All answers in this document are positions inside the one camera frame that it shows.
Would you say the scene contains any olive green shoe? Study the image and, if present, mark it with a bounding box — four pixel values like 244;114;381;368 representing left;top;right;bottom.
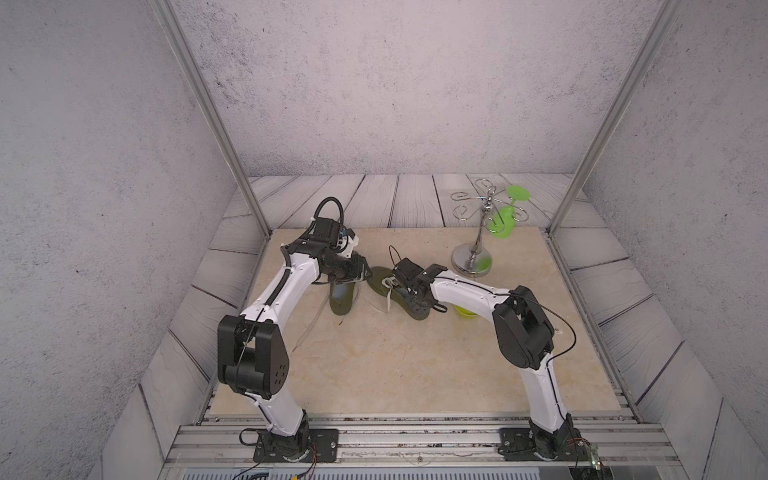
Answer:
328;282;356;316
367;266;431;321

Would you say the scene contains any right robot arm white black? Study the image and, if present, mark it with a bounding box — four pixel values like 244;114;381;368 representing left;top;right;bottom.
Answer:
369;258;578;461

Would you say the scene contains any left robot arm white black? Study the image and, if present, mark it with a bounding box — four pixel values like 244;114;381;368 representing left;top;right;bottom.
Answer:
217;211;372;462

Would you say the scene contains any lime green bowl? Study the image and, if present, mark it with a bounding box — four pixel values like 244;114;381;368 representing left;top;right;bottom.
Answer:
454;305;477;319

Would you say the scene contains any chrome cup holder stand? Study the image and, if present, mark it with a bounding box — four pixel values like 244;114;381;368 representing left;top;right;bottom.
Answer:
451;178;500;277

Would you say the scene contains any green plastic wine glass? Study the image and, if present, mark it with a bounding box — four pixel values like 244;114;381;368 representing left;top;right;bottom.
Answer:
487;185;530;239

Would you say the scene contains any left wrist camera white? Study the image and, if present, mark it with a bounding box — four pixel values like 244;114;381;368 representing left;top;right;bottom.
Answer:
337;229;359;258

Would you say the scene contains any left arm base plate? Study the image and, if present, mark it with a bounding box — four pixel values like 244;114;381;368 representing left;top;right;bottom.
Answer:
253;428;339;463

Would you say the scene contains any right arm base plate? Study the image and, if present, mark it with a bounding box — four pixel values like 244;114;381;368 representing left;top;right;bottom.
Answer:
497;426;591;463

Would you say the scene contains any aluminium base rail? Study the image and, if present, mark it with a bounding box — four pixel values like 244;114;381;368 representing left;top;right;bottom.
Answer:
161;409;687;479

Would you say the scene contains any left aluminium frame post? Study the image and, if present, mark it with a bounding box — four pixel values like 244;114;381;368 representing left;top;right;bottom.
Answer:
149;0;272;237

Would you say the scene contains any aluminium frame post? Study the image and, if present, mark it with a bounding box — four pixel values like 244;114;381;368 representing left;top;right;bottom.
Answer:
149;0;272;237
546;0;684;238

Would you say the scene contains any right aluminium frame post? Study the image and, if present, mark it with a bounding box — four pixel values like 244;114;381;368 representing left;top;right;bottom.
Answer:
546;0;684;238

